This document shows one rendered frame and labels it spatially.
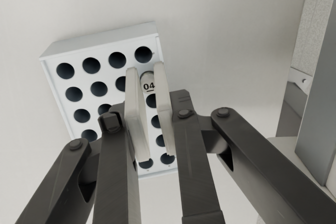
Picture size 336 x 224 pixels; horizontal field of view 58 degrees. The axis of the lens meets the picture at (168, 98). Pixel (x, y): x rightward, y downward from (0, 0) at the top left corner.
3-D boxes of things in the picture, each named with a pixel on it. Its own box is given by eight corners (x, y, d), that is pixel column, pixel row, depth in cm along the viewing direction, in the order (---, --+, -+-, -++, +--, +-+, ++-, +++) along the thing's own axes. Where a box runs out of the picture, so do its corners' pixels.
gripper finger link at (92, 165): (135, 174, 15) (74, 188, 15) (134, 121, 19) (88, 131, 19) (127, 149, 14) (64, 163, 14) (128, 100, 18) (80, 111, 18)
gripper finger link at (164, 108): (156, 110, 15) (171, 107, 15) (152, 62, 21) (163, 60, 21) (167, 157, 16) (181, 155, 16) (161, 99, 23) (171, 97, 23)
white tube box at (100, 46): (180, 145, 30) (186, 170, 26) (96, 162, 30) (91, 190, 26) (155, 20, 24) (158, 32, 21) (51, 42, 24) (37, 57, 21)
